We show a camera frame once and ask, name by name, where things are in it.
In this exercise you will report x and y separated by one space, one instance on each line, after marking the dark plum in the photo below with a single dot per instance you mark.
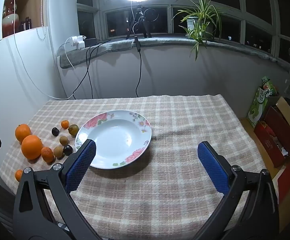
67 150
55 131

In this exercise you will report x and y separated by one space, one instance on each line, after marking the white window frame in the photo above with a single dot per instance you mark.
100 7

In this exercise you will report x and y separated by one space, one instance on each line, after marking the dark shelf object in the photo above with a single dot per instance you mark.
26 23

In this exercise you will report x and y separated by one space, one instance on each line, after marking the greenish brown round fruit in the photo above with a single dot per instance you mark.
73 130

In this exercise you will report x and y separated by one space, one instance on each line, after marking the large orange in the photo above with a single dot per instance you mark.
32 147
23 132

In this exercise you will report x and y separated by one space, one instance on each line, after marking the white power adapter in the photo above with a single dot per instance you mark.
76 42

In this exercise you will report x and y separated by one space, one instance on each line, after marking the red flat package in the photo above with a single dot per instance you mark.
285 180

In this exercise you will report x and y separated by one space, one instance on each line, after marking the brown kiwi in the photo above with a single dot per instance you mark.
58 151
63 140

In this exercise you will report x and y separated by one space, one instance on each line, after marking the black tripod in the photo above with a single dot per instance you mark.
138 17

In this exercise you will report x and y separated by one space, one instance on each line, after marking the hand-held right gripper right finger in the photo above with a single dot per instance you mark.
213 167

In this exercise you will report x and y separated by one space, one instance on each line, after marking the black power adapter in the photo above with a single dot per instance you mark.
90 42

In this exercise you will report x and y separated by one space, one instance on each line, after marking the potted spider plant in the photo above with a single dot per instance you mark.
202 12

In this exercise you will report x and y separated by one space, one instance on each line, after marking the dark red open box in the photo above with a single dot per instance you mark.
282 127

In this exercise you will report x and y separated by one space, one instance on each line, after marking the white cabinet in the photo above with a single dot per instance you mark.
10 80

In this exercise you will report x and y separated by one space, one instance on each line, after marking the small mandarin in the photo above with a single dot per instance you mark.
65 124
47 154
19 175

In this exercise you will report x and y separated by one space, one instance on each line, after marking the red and white vase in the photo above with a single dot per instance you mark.
10 22

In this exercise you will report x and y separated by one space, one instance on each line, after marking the floral white plate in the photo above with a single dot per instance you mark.
115 135

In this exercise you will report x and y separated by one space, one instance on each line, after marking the red gift box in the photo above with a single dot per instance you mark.
267 145

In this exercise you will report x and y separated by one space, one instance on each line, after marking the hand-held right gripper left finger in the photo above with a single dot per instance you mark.
81 165

